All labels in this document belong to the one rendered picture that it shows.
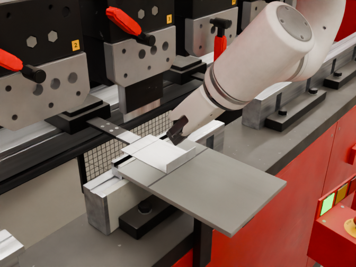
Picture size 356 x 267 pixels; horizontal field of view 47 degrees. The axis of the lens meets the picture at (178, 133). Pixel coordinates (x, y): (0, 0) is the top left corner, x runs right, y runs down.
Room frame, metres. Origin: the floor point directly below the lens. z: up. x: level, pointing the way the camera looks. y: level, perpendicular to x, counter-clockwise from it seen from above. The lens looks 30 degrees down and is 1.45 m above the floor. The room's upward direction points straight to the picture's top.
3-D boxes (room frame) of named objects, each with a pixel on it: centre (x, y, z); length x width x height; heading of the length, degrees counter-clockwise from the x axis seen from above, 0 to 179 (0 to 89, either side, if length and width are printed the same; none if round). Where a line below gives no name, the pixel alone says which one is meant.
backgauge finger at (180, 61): (1.13, -0.06, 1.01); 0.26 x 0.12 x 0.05; 49
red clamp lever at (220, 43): (0.80, -0.08, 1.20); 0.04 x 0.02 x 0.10; 49
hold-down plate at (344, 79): (1.45, -0.63, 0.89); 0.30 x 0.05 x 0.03; 139
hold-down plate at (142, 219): (0.72, 0.00, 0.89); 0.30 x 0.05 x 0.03; 139
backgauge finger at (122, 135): (0.84, 0.19, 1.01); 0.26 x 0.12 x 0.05; 49
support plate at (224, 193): (0.63, -0.04, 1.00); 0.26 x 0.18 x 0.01; 49
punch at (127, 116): (0.73, 0.07, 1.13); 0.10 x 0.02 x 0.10; 139
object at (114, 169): (0.74, 0.06, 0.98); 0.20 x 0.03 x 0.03; 139
